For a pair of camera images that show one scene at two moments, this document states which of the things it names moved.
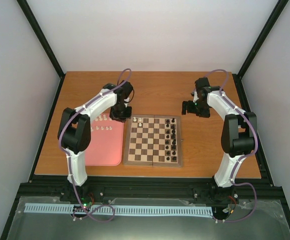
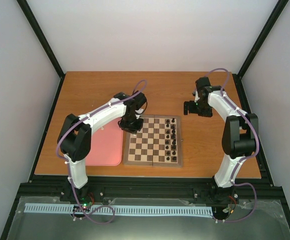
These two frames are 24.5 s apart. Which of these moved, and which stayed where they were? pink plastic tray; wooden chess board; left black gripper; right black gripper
Moved: left black gripper
Stayed: wooden chess board; pink plastic tray; right black gripper
